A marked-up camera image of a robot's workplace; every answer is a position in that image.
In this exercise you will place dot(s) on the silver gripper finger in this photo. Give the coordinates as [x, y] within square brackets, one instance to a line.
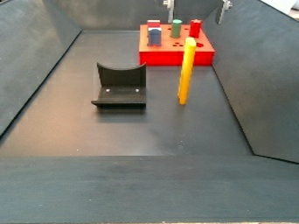
[224, 5]
[169, 4]

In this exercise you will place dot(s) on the yellow slotted square-circle object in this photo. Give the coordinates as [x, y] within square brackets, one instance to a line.
[189, 47]

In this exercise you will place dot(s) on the red square peg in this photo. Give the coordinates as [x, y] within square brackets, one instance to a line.
[152, 23]

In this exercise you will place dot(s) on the red peg board fixture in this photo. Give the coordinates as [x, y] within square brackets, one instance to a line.
[168, 53]

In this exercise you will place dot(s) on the green cylinder peg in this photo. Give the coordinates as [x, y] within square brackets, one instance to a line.
[176, 28]

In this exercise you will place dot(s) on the blue notched peg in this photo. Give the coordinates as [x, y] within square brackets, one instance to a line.
[154, 37]

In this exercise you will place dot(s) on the black curved cradle stand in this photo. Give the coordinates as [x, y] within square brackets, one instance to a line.
[121, 86]

